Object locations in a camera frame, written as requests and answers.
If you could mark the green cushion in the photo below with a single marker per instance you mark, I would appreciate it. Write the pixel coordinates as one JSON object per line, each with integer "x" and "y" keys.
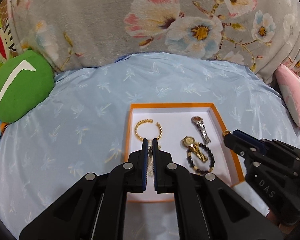
{"x": 22, "y": 87}

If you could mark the gold bangle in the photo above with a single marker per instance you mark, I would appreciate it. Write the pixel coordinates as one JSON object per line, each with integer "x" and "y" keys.
{"x": 144, "y": 121}

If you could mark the grey floral blanket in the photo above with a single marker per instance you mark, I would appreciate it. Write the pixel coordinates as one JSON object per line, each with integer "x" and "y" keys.
{"x": 102, "y": 17}

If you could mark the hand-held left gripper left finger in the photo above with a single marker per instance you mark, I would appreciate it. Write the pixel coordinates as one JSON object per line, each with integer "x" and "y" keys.
{"x": 145, "y": 170}

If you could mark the colourful cartoon printed bedsheet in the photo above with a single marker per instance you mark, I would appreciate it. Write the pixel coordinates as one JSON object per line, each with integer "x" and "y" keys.
{"x": 5, "y": 40}

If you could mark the silver wristwatch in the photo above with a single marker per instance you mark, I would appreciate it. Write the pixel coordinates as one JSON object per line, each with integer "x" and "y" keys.
{"x": 201, "y": 126}

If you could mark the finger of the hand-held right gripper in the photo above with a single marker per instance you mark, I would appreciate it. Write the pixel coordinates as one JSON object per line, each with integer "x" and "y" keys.
{"x": 250, "y": 140}
{"x": 236, "y": 145}

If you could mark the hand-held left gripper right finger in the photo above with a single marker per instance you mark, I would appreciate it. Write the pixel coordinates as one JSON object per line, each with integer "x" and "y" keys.
{"x": 155, "y": 170}

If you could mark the gold wristwatch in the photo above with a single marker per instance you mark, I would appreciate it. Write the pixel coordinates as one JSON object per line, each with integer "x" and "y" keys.
{"x": 188, "y": 141}

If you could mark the orange shallow cardboard box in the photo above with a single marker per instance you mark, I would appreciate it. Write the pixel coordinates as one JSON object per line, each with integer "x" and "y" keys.
{"x": 170, "y": 120}

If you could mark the gold hoop earring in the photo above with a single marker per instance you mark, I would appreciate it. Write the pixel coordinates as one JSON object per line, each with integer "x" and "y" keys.
{"x": 225, "y": 133}

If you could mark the pink pillow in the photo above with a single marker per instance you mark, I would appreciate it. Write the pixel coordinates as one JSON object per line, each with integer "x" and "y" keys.
{"x": 292, "y": 92}

